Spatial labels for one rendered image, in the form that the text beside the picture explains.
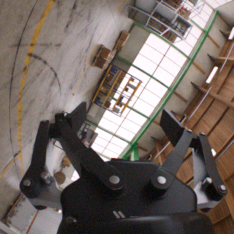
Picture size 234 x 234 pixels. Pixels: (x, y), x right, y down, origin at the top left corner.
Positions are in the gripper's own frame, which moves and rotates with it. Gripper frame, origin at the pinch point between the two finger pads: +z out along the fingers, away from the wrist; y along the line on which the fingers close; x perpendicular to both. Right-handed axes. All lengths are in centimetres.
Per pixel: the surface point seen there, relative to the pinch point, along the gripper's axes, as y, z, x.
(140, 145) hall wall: 242, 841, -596
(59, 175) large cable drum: -349, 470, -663
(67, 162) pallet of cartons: -354, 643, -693
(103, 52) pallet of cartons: -56, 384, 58
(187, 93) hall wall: 521, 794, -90
